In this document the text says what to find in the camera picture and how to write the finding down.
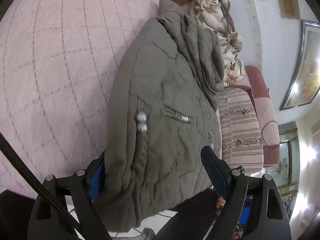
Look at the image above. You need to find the olive quilted hooded jacket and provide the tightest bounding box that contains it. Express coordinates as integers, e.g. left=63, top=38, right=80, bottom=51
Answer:
left=93, top=0, right=224, bottom=232

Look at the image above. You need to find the striped floral cushion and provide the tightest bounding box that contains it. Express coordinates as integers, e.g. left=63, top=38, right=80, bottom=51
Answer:
left=219, top=88, right=264, bottom=175

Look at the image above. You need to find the pink red padded headboard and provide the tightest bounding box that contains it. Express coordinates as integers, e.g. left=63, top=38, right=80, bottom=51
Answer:
left=227, top=66, right=280, bottom=167

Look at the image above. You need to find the pink quilted mattress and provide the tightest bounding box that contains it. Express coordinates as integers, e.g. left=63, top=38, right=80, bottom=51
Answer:
left=1, top=0, right=159, bottom=181

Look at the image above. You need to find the leaf print fleece blanket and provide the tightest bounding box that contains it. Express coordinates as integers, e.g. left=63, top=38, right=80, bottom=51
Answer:
left=190, top=0, right=245, bottom=87

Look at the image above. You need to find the black wire on headboard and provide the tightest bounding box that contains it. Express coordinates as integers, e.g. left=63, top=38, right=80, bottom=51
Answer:
left=260, top=120, right=280, bottom=149

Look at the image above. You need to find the black cable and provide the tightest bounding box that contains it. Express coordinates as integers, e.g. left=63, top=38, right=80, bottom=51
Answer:
left=0, top=132, right=82, bottom=230

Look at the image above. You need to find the framed wall picture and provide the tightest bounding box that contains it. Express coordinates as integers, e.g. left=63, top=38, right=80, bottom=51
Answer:
left=279, top=20, right=319, bottom=111

